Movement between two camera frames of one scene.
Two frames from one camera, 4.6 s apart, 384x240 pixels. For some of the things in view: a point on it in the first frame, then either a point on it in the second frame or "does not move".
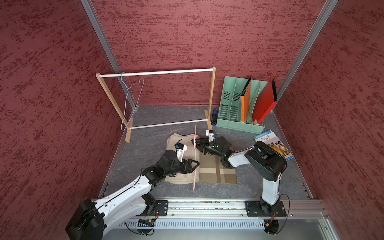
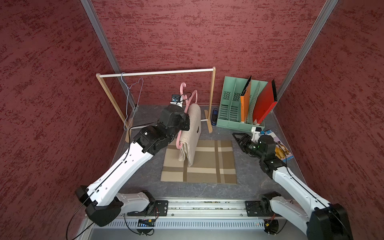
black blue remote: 214,117 does not move
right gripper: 202,145 -> 244,135
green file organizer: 229,111 does not move
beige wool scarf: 186,178 -> 191,139
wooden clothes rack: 128,125 does not move
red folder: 264,103 does not move
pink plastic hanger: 195,142 -> 186,102
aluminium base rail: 235,208 does not move
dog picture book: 269,137 does not move
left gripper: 189,170 -> 185,118
